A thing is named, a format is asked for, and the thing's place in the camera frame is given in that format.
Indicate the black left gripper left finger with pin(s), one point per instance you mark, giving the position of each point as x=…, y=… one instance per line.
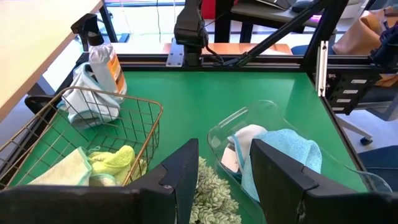
x=155, y=202

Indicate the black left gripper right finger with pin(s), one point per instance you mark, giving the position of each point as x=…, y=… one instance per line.
x=295, y=199

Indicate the large lime green microfiber towel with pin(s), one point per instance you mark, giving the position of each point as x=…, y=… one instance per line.
x=138, y=169

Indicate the light blue microfiber towel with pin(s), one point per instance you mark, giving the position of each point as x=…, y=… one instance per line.
x=295, y=146

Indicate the small lime green microfiber towel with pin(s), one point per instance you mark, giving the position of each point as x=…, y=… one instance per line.
x=115, y=160

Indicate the white teal-edged towel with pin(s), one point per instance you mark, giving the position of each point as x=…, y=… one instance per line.
x=248, y=133

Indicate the pale green teal-edged towel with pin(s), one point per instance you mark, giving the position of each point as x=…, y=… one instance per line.
x=62, y=171

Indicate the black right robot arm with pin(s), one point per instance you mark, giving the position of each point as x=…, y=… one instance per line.
x=189, y=25

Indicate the pale blue crumpled towel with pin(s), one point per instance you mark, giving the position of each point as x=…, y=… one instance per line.
x=77, y=77

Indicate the artificial green succulent plant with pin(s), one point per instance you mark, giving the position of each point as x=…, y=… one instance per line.
x=214, y=199

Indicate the large clear plastic bin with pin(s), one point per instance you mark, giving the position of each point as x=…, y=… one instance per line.
x=273, y=115

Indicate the office chair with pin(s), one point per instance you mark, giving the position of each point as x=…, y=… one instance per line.
x=382, y=168

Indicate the green table mat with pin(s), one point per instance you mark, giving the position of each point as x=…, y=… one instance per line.
x=202, y=102

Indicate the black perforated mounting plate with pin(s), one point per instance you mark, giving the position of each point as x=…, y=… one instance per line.
x=342, y=85

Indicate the spray bottle with orange label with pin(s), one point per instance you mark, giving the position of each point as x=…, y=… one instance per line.
x=105, y=68

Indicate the black side desk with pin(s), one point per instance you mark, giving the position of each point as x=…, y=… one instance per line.
x=264, y=17

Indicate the light wooden desk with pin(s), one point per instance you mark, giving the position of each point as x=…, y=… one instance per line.
x=31, y=37

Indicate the silver aluminium bracket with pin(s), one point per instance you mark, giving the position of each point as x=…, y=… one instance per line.
x=321, y=68

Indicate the black aluminium table frame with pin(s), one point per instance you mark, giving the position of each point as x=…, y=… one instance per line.
x=264, y=63

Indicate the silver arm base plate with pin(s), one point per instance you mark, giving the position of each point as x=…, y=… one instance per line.
x=174, y=54

